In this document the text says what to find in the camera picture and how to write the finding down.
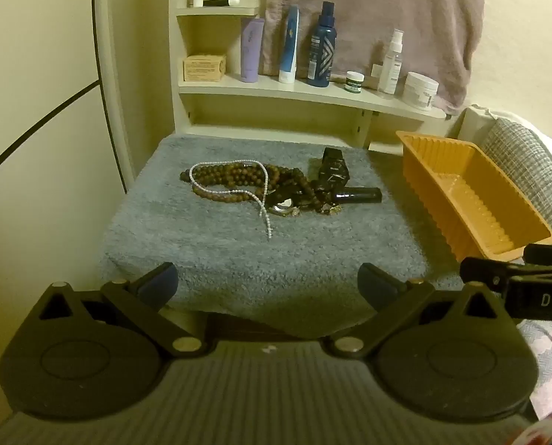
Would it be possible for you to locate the dark blue spray bottle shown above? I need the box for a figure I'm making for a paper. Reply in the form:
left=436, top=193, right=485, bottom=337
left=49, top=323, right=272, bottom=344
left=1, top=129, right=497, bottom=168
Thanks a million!
left=307, top=1, right=338, bottom=88

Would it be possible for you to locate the lavender tube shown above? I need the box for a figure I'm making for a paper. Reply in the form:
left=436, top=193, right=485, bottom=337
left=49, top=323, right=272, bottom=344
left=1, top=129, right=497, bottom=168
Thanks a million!
left=240, top=17, right=266, bottom=83

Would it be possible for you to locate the grey patterned pillow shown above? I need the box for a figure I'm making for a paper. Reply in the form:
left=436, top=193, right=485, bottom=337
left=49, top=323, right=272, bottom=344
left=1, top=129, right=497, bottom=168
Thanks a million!
left=482, top=118, right=552, bottom=242

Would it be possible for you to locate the brown wooden bead necklace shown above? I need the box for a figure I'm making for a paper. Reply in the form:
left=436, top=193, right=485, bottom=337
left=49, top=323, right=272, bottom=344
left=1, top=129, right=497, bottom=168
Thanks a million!
left=180, top=162, right=277, bottom=205

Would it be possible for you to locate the clear spray bottle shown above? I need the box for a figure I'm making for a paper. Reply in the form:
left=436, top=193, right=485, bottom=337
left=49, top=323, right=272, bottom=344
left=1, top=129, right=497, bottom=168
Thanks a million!
left=378, top=29, right=405, bottom=98

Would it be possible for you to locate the large white jar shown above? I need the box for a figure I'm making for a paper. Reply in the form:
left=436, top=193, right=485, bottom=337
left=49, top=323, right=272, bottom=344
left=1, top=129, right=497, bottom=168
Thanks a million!
left=403, top=72, right=440, bottom=111

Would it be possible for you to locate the grey towel mat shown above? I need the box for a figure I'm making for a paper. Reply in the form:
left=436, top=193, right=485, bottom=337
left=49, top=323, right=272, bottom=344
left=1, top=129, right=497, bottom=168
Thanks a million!
left=97, top=135, right=462, bottom=339

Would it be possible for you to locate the silver round jewelry piece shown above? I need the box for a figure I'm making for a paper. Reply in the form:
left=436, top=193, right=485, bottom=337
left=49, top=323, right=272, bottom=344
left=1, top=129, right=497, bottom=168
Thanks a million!
left=264, top=197, right=301, bottom=218

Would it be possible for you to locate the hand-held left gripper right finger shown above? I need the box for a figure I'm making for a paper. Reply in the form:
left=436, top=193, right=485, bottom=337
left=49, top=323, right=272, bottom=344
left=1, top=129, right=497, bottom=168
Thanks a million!
left=329, top=262, right=501, bottom=360

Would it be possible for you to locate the pale patterned blanket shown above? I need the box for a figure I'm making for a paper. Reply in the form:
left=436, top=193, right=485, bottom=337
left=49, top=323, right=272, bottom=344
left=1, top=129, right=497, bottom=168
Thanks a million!
left=519, top=320, right=552, bottom=422

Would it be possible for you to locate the black wall cable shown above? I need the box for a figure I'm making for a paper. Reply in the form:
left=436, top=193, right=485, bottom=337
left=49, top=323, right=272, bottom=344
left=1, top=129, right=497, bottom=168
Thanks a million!
left=0, top=80, right=101, bottom=186

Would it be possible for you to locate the white curved frame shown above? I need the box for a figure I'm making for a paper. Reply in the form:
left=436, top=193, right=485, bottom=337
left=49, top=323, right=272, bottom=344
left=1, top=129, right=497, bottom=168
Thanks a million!
left=89, top=0, right=138, bottom=193

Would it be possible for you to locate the white pillow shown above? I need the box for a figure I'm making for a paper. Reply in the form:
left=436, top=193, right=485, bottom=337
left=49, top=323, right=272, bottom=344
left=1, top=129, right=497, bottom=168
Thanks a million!
left=456, top=104, right=552, bottom=158

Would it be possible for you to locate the blue white tube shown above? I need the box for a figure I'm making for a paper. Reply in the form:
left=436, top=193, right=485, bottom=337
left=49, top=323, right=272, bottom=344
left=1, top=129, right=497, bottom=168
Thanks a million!
left=278, top=6, right=301, bottom=84

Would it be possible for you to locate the small cardboard box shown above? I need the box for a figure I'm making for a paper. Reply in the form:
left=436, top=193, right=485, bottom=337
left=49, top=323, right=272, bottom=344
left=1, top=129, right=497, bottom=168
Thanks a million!
left=183, top=54, right=227, bottom=82

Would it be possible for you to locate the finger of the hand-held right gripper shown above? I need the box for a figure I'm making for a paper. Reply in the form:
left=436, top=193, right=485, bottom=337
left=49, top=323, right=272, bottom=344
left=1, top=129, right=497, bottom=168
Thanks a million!
left=522, top=242, right=552, bottom=266
left=460, top=256, right=528, bottom=295

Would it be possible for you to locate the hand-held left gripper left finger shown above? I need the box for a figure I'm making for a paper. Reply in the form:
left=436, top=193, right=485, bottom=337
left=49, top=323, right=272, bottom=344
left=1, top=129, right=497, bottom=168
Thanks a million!
left=37, top=262, right=207, bottom=359

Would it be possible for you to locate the cream shelf unit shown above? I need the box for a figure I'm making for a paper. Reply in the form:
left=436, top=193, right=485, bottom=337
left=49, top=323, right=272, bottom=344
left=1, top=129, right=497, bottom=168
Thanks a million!
left=167, top=0, right=448, bottom=154

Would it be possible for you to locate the pink hanging towel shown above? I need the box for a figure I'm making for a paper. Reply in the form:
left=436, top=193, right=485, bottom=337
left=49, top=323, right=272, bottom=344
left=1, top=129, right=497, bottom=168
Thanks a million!
left=262, top=0, right=487, bottom=114

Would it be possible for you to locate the white pearl necklace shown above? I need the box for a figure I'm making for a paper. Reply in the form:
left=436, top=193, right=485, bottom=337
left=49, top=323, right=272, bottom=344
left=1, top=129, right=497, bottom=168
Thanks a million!
left=189, top=160, right=273, bottom=240

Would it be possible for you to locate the orange plastic tray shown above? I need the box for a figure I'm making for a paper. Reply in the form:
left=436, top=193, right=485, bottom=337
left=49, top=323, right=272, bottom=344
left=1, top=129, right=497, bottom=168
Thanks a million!
left=395, top=131, right=552, bottom=263

